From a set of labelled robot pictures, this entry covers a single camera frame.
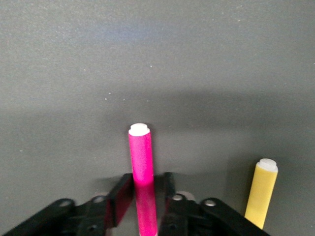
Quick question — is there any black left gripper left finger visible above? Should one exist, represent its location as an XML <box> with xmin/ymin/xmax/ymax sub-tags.
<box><xmin>0</xmin><ymin>173</ymin><xmax>135</xmax><ymax>236</ymax></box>

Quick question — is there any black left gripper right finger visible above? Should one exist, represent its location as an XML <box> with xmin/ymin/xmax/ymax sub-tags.
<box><xmin>154</xmin><ymin>172</ymin><xmax>271</xmax><ymax>236</ymax></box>

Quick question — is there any pink marker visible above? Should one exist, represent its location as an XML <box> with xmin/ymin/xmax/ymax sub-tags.
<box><xmin>127</xmin><ymin>122</ymin><xmax>158</xmax><ymax>236</ymax></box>

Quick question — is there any yellow marker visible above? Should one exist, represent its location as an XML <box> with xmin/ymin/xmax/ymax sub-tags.
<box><xmin>244</xmin><ymin>158</ymin><xmax>279</xmax><ymax>230</ymax></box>

